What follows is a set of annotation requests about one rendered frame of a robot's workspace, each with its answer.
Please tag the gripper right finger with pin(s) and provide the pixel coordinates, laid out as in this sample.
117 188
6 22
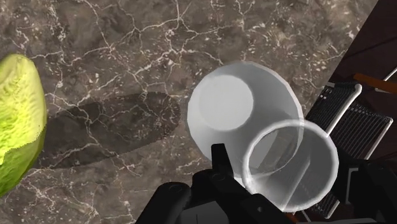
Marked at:
377 189

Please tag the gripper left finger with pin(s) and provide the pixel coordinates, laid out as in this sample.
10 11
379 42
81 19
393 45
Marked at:
217 189

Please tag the clear drinking glass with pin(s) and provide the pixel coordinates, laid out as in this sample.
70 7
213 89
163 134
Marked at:
322 173

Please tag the white bowl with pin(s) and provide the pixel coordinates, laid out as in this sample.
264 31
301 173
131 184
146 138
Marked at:
226 102

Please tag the green lettuce head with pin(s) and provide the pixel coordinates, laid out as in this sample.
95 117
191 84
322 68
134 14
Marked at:
18 108

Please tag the black mesh chair white frame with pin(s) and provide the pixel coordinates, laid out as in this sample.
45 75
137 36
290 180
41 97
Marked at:
356 124

